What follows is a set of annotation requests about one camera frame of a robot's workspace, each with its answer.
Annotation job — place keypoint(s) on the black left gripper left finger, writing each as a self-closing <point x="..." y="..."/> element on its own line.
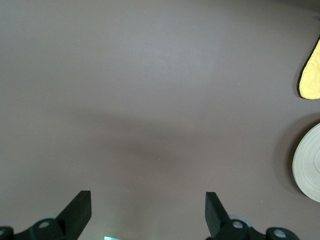
<point x="72" y="215"/>

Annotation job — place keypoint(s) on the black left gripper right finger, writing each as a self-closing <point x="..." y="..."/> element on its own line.
<point x="217" y="217"/>

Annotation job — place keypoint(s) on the round wooden plate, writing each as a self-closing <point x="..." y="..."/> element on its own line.
<point x="308" y="165"/>

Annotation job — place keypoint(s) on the yellow quilted oven mitt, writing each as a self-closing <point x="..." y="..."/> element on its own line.
<point x="311" y="80"/>

